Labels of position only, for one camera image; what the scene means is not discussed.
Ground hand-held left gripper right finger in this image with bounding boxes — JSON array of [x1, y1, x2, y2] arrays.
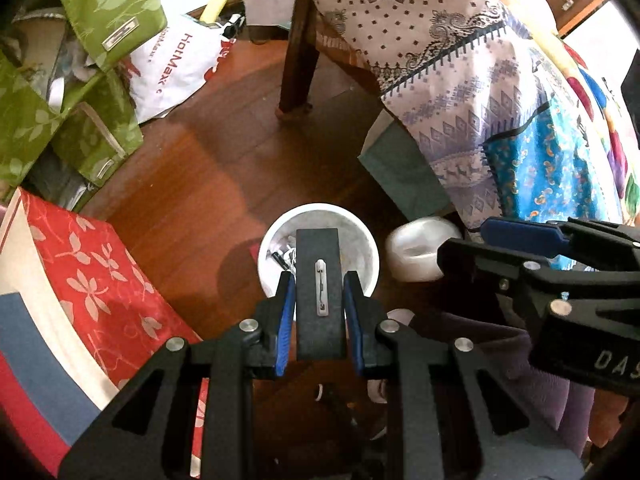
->
[[342, 271, 586, 480]]

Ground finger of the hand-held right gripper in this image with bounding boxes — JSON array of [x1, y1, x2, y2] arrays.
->
[[436, 236, 640, 332], [481, 216, 640, 272]]

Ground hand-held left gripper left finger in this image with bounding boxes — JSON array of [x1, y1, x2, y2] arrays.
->
[[57, 271, 297, 480]]

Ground black card with metal clip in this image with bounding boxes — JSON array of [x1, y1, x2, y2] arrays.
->
[[295, 228, 347, 361]]

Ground white round bin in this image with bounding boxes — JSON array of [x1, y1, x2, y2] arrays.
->
[[257, 203, 381, 302]]

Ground white round plastic container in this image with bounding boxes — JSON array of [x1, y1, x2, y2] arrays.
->
[[384, 216, 464, 282]]

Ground colourful fleece blanket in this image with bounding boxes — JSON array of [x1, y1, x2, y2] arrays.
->
[[547, 20, 640, 213]]

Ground red floral storage box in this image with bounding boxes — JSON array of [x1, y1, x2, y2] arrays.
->
[[0, 186, 212, 479]]

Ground white plastic shopping bag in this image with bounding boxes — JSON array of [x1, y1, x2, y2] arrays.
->
[[121, 11, 237, 124]]

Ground wooden bed frame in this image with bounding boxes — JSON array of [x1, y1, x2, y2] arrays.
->
[[276, 0, 381, 122]]

